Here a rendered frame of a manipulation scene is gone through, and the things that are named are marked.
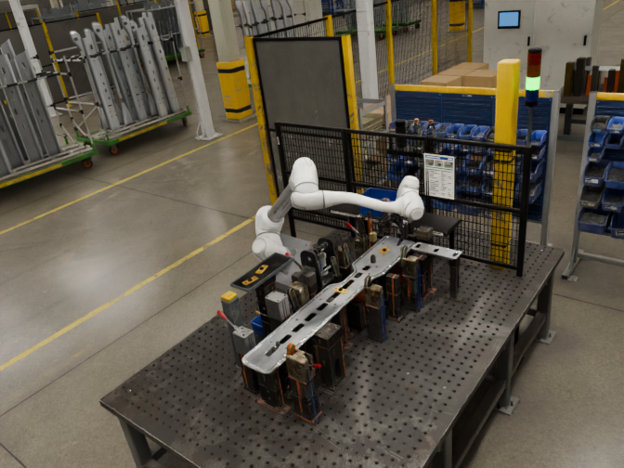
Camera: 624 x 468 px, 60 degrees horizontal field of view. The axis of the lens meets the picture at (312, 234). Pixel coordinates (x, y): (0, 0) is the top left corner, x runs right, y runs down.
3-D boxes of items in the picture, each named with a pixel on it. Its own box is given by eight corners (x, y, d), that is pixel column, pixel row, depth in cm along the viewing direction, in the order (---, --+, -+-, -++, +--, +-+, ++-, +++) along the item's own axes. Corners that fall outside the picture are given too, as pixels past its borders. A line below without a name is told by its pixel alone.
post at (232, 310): (244, 371, 291) (229, 304, 271) (234, 367, 295) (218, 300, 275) (253, 363, 296) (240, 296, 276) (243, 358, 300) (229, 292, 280)
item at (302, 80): (374, 235, 561) (359, 32, 471) (367, 240, 552) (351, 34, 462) (277, 213, 640) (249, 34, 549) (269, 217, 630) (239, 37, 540)
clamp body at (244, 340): (256, 397, 272) (243, 340, 256) (240, 389, 279) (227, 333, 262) (268, 385, 279) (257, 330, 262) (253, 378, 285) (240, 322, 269)
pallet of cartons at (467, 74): (476, 166, 695) (478, 84, 648) (421, 158, 745) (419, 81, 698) (513, 138, 773) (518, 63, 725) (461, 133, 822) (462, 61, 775)
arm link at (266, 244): (268, 271, 358) (247, 261, 341) (266, 246, 366) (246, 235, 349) (288, 264, 350) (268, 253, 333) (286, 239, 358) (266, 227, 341)
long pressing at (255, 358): (272, 378, 241) (272, 375, 240) (237, 361, 254) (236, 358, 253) (418, 243, 334) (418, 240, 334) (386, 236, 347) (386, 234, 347)
